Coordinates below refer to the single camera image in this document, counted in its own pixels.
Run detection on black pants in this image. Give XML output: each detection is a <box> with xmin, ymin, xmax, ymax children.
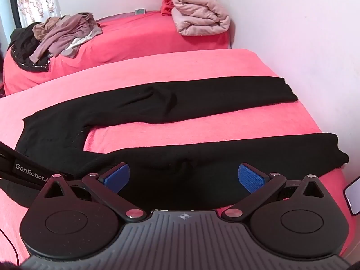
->
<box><xmin>0</xmin><ymin>76</ymin><xmax>350</xmax><ymax>211</ymax></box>

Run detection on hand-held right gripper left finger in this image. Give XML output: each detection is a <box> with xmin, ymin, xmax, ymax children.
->
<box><xmin>35</xmin><ymin>162</ymin><xmax>147</xmax><ymax>222</ymax></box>

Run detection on pink bed cover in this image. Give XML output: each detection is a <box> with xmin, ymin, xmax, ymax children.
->
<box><xmin>3</xmin><ymin>11</ymin><xmax>232</xmax><ymax>96</ymax></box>

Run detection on black studded garment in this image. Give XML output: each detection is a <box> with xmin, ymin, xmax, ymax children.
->
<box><xmin>10</xmin><ymin>22</ymin><xmax>52</xmax><ymax>72</ymax></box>

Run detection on beige garment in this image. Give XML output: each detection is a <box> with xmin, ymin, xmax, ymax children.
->
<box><xmin>33</xmin><ymin>17</ymin><xmax>64</xmax><ymax>40</ymax></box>

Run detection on smartphone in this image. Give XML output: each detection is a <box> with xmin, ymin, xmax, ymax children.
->
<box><xmin>344</xmin><ymin>176</ymin><xmax>360</xmax><ymax>215</ymax></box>

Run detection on pink bed sheet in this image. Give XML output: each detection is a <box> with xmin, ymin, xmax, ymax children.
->
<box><xmin>0</xmin><ymin>48</ymin><xmax>360</xmax><ymax>262</ymax></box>

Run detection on folded pale pink blanket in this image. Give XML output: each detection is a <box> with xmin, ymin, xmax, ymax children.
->
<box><xmin>171</xmin><ymin>0</ymin><xmax>231</xmax><ymax>36</ymax></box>

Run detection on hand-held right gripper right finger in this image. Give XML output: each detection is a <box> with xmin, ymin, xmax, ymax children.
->
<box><xmin>222</xmin><ymin>162</ymin><xmax>334</xmax><ymax>222</ymax></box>

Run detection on mauve garment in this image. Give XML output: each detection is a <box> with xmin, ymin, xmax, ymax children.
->
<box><xmin>29</xmin><ymin>13</ymin><xmax>97</xmax><ymax>62</ymax></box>

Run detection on grey white garment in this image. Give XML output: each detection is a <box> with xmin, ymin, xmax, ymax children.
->
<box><xmin>60</xmin><ymin>22</ymin><xmax>102</xmax><ymax>59</ymax></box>

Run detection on black bar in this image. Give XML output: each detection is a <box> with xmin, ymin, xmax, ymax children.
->
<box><xmin>6</xmin><ymin>0</ymin><xmax>22</xmax><ymax>29</ymax></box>

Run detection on thin black cable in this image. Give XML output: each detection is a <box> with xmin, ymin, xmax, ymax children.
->
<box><xmin>0</xmin><ymin>228</ymin><xmax>20</xmax><ymax>268</ymax></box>

